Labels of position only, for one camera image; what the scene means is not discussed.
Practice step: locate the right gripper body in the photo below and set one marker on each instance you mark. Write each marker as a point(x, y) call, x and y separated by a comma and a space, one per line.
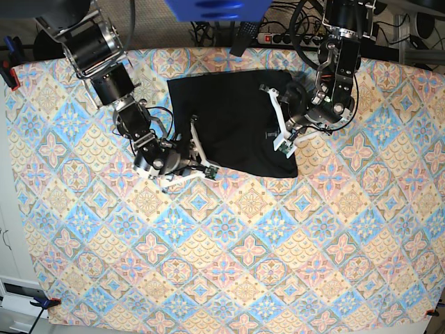
point(156, 156)

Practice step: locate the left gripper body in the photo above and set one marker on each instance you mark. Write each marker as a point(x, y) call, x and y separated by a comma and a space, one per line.
point(327, 111)

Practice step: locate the black T-shirt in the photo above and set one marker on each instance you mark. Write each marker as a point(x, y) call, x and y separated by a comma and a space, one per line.
point(234, 119)

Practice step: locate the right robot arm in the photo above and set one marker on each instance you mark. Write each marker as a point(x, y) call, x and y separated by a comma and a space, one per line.
point(93, 47)

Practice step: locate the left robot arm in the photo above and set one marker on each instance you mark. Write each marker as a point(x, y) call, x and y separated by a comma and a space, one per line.
point(347, 23)

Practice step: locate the patterned tablecloth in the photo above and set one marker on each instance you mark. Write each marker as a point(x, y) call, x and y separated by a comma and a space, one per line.
point(356, 242)

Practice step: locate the red clamp top left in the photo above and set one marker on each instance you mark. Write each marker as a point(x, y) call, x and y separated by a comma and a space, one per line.
point(15, 57)

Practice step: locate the blue clamp bottom left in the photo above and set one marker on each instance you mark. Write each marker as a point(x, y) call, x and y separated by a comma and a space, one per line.
point(44, 302)

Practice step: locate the white cabinet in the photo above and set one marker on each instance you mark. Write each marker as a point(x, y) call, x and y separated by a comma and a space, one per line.
point(15, 258)

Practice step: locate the orange clamp bottom right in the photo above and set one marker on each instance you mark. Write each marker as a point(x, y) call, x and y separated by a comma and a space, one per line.
point(435, 312)

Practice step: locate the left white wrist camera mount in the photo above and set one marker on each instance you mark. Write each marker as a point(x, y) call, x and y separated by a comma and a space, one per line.
point(286, 118)

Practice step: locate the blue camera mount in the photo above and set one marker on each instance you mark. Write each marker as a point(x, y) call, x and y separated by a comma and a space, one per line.
point(218, 10)

